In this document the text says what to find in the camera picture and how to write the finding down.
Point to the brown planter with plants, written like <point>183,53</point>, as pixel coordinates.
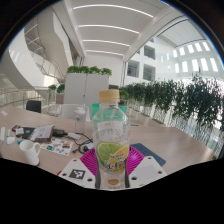
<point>60,98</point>

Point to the black chair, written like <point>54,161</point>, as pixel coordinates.
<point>33,106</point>

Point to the colourful sticker sheet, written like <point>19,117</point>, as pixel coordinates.
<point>58,146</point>

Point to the white power strip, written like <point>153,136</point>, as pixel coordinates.
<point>2,134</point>

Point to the low green shrub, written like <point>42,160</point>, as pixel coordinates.
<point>124,95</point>

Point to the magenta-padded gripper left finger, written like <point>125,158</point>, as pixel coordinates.
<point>75,171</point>

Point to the small blue green tube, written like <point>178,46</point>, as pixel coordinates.
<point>20,142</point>

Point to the white cabinet with plants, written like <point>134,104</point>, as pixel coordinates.
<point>85,88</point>

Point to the green hedge row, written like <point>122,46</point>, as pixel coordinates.
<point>186,100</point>

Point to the white chair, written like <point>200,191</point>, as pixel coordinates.
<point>68,111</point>

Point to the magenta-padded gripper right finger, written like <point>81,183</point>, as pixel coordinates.
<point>146,171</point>

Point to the green tote bag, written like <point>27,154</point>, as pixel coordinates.
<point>94,106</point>

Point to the small white box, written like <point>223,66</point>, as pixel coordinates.
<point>19,131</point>

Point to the white mug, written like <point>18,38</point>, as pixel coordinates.
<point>29,151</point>

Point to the black pouch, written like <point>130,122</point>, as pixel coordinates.
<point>60,132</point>

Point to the dark red phone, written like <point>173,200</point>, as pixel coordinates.
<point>16,127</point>

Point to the ceiling strip lights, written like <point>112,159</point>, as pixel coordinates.
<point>110,30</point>

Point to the brown book with paper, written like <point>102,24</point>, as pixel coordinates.
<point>41,132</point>

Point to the black notebook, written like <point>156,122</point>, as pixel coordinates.
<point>28,130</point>

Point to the clear lime-label drink bottle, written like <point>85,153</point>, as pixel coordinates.
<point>111,133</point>

